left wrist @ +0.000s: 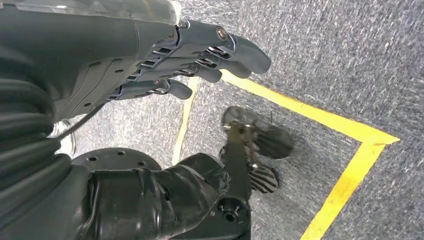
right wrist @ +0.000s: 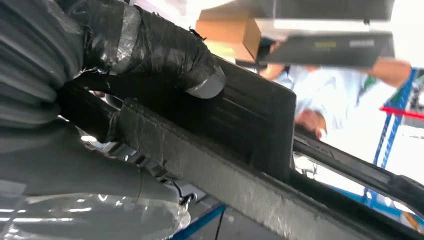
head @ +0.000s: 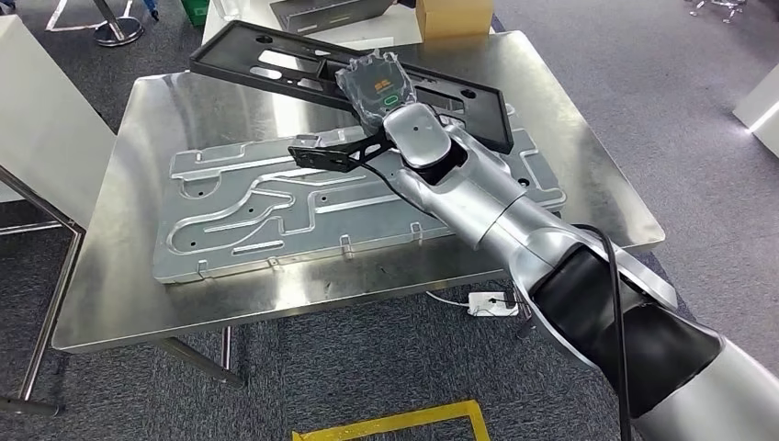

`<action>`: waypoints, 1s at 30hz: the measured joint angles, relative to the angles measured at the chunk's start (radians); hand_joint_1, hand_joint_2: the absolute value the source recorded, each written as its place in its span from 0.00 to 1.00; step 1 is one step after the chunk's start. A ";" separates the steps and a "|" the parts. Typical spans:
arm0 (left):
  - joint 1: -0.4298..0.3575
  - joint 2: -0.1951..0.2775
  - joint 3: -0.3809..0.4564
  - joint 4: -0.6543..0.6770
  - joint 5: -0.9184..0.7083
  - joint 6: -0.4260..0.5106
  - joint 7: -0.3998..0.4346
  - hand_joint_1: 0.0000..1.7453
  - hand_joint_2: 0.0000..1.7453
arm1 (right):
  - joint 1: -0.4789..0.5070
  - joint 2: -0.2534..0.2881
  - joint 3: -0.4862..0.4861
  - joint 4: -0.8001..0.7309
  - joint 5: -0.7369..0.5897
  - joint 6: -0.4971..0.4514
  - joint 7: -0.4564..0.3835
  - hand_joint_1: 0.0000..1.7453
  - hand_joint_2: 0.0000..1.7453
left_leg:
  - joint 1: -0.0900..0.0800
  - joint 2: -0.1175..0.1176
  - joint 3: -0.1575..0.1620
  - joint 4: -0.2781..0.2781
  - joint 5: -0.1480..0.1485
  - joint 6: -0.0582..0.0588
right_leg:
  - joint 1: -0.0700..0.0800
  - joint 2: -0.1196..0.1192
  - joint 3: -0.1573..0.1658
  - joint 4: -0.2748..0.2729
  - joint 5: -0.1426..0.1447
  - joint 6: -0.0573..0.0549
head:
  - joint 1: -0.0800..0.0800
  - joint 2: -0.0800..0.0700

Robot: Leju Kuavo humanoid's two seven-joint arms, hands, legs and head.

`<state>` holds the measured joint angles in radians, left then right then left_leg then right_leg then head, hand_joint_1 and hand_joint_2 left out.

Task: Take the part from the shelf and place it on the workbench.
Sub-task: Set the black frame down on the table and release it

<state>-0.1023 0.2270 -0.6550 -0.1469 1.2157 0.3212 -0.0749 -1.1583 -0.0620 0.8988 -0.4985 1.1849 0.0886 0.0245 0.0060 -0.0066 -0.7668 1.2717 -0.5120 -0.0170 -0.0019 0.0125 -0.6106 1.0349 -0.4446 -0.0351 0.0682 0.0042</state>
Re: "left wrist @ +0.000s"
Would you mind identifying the ribbed black foot pad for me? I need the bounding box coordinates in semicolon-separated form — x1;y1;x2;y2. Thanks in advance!
221;105;294;161
248;162;280;195

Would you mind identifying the yellow floor tape square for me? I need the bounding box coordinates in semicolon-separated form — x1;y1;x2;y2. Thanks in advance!
171;70;401;240

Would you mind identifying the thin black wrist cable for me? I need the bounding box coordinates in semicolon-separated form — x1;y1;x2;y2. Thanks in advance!
49;103;108;141

